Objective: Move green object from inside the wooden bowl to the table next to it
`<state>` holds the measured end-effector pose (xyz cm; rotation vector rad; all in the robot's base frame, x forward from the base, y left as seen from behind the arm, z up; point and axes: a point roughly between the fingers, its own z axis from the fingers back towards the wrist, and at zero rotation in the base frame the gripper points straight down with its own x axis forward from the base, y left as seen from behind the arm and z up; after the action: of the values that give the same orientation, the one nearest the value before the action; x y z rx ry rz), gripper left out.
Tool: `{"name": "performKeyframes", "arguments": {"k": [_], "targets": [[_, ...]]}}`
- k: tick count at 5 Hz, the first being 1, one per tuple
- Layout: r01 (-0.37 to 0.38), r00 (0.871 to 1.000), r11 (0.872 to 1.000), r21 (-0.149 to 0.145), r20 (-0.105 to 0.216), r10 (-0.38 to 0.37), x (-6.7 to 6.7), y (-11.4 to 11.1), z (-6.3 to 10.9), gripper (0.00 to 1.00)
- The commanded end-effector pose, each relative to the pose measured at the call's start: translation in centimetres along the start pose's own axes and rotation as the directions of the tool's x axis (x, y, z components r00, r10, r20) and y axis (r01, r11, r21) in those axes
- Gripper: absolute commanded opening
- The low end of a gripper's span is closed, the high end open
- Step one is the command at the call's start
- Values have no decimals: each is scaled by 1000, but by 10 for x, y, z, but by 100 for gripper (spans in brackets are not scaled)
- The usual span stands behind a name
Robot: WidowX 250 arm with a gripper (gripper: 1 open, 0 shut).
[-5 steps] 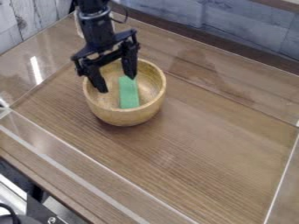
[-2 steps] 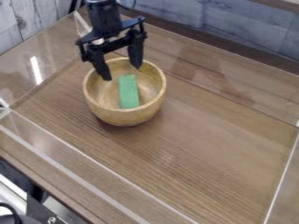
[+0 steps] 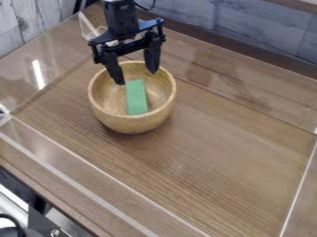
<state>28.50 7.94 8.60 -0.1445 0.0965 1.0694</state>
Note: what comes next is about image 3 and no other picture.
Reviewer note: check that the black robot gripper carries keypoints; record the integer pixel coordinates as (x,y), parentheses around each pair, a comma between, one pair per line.
(128,35)

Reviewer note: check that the round wooden bowl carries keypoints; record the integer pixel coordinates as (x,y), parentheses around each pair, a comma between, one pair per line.
(108,98)

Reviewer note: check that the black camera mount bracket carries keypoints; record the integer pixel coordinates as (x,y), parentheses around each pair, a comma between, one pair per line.
(41,226)

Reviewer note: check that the green rectangular block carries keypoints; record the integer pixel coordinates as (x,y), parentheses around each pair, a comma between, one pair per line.
(136,97)

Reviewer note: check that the clear acrylic corner bracket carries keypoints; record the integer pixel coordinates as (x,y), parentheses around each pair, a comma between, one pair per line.
(89,31)

